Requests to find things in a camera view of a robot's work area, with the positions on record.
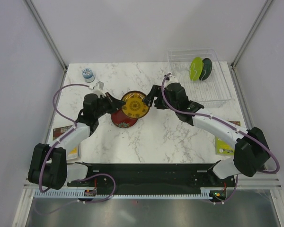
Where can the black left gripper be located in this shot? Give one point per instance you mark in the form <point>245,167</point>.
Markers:
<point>116,102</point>

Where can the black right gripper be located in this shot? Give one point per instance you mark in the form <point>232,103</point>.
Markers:
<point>149,97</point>

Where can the red floral plate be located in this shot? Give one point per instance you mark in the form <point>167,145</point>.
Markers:
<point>120,120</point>

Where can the yellow patterned plate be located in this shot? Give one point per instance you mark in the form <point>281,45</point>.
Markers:
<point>134,107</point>

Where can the lime green plate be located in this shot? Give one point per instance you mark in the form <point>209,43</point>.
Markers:
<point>196,68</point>

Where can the dark green plate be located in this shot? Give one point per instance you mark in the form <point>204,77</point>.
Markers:
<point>206,70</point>

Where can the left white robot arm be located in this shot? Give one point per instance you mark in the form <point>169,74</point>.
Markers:
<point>48,167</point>

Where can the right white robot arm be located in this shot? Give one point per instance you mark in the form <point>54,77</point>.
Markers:
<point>250,146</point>

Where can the blue white round jar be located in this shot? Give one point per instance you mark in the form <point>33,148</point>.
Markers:
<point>88,75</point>

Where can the green printed booklet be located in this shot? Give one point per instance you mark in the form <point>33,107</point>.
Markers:
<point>227,146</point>

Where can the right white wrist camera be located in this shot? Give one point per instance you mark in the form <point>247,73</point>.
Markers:
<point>170,78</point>

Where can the white wire dish rack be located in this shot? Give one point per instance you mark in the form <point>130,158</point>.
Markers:
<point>212,92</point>

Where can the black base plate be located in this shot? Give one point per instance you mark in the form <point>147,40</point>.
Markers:
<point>151,178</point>

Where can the white slotted cable duct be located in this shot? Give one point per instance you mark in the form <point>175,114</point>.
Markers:
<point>82,194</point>

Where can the aluminium frame rail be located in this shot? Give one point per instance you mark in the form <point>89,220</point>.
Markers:
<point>258,181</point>

